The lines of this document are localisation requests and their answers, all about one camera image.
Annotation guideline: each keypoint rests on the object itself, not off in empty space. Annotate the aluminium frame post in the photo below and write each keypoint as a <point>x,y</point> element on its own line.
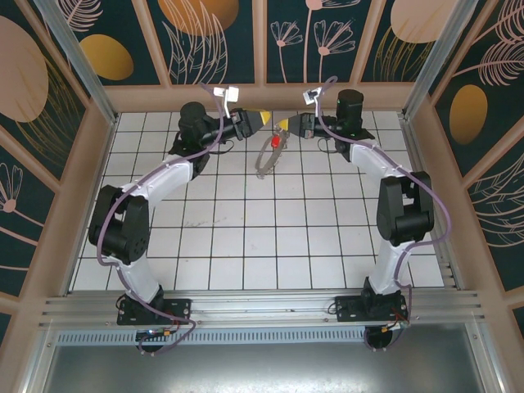
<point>435,61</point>
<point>79,61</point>

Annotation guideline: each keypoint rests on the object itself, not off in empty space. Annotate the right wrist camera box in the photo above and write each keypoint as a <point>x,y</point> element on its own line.
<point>309,96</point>

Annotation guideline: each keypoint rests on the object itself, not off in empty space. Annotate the red capped key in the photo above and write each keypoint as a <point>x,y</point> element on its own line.
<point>276,141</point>

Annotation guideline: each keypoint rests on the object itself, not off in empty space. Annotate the small silver key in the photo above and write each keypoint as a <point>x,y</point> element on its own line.
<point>279,130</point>

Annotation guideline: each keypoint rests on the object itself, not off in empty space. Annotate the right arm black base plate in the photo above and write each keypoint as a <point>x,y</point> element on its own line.
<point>348,309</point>

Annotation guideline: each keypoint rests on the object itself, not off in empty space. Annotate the aluminium mounting rail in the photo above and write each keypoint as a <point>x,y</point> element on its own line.
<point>262,305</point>

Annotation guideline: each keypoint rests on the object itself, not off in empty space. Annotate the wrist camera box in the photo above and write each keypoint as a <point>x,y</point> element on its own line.
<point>232,94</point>
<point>309,96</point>

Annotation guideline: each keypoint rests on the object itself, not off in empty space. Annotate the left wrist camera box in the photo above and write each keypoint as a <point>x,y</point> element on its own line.
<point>232,94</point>

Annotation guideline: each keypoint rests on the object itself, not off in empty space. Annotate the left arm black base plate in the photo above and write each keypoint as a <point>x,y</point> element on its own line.
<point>180,307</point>

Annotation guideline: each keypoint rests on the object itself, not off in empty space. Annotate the grey metal sheet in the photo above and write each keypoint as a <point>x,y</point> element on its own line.
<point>262,368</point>

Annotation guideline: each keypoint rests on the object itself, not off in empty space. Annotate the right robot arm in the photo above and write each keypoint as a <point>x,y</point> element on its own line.
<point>405,213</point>

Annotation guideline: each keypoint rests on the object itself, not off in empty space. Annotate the aluminium side rail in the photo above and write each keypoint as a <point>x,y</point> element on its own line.
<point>415,155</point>

